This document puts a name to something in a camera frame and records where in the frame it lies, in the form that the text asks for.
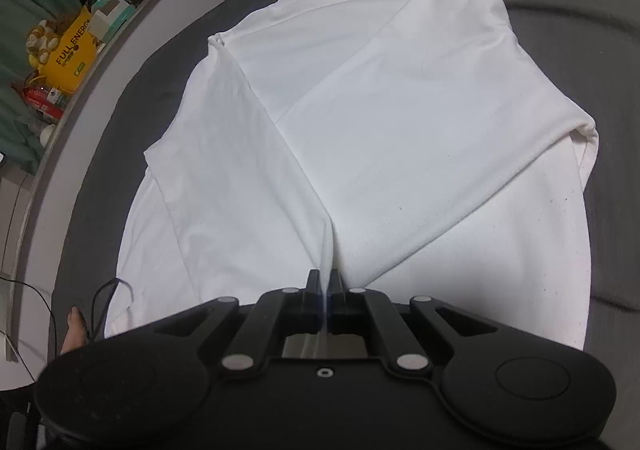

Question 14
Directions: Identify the white teal box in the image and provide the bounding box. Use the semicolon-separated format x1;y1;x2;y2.
87;0;136;43

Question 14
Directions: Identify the yellow cardboard box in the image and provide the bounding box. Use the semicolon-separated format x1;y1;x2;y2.
44;5;108;95

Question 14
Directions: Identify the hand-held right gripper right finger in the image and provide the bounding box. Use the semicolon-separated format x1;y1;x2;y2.
330;269;501;373

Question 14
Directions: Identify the brown plush monkey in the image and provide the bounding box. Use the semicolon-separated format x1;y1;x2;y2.
26;12;76;66

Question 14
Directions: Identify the red milk carton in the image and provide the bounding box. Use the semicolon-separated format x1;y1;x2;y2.
22;85;66;118

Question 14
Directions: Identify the person's foot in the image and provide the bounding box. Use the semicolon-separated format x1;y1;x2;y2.
60;306;93;356

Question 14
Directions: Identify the black cable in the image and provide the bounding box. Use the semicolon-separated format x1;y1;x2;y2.
0;277;56;366
85;277;138;343

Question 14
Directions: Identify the white shirt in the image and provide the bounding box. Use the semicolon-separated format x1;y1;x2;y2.
104;0;601;353

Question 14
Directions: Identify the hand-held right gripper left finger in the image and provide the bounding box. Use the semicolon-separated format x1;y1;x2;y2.
152;269;323;373

